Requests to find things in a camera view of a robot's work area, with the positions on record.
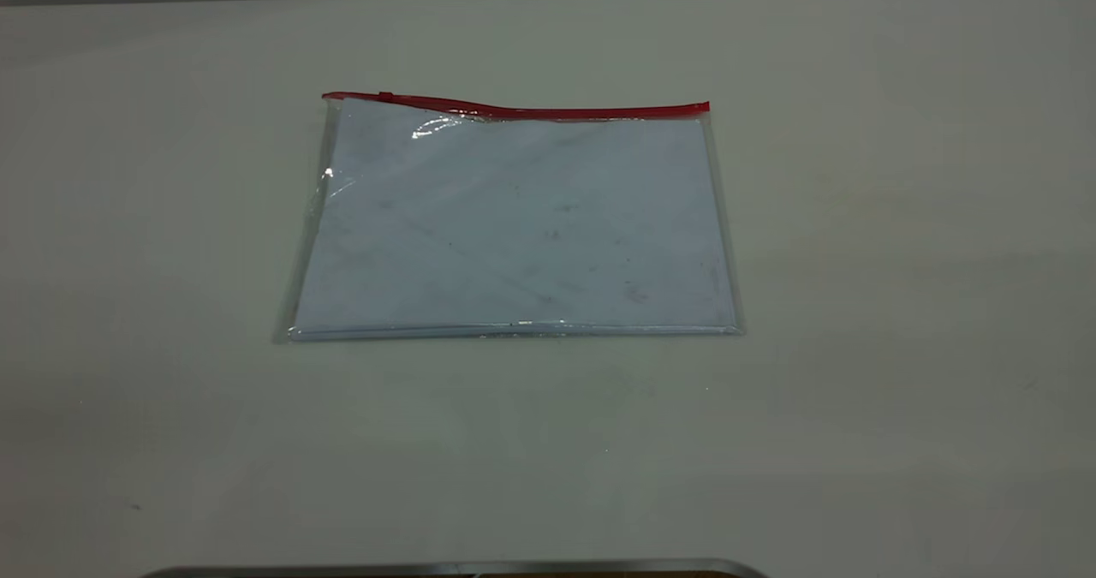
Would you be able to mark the clear plastic zip bag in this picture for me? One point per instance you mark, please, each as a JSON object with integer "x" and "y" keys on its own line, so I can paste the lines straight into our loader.
{"x": 599, "y": 113}

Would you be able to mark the white paper sheets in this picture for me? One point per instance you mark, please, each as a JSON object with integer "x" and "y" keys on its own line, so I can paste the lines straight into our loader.
{"x": 514, "y": 227}

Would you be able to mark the grey metal rim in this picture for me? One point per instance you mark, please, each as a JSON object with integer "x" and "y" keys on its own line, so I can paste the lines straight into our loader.
{"x": 454, "y": 569}

